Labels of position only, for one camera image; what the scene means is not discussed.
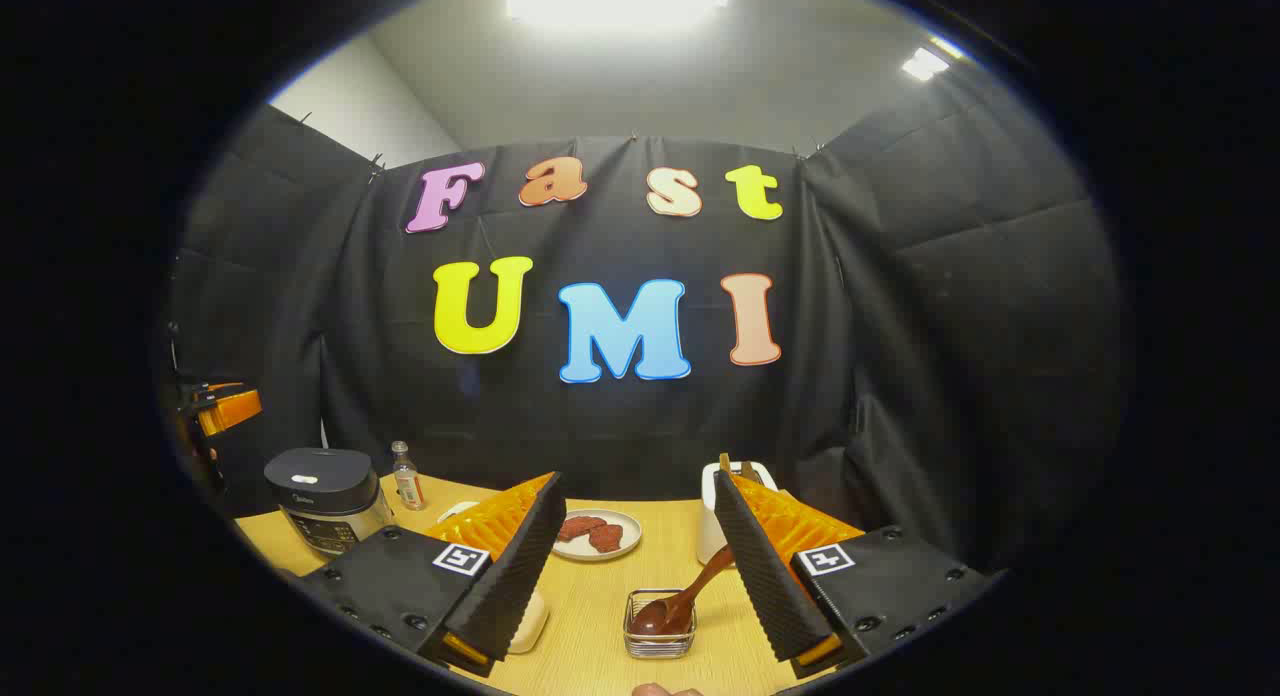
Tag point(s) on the black backdrop cloth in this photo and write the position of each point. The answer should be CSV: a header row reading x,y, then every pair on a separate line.
x,y
350,376

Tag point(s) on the small glass bottle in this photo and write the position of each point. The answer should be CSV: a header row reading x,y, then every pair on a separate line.
x,y
408,486

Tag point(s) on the red meat piece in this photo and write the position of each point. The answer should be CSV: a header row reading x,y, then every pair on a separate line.
x,y
577,526
606,538

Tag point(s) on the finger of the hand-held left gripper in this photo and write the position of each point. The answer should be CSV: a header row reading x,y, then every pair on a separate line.
x,y
232,409

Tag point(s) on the white chopstick holder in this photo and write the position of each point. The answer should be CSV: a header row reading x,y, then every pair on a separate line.
x,y
708,526

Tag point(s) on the black silver rice cooker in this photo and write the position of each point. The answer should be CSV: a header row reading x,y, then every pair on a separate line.
x,y
325,486

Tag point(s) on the white divided bean dish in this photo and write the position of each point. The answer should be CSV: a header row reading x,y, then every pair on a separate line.
x,y
458,511

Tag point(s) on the white round plate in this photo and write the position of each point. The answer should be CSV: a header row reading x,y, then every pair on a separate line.
x,y
625,546

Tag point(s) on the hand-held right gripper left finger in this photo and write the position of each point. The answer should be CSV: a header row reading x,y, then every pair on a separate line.
x,y
520,576

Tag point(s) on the brown wooden spoon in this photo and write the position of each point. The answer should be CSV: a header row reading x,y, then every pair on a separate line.
x,y
690,596

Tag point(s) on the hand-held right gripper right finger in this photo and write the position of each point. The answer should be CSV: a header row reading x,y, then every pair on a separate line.
x,y
760,576

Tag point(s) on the small ceiling light panel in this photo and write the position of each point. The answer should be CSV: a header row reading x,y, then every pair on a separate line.
x,y
925,64

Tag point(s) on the white square dish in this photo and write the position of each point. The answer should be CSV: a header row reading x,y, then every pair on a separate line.
x,y
530,624

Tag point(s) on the light wooden utensil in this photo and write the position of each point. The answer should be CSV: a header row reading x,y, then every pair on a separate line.
x,y
724,463

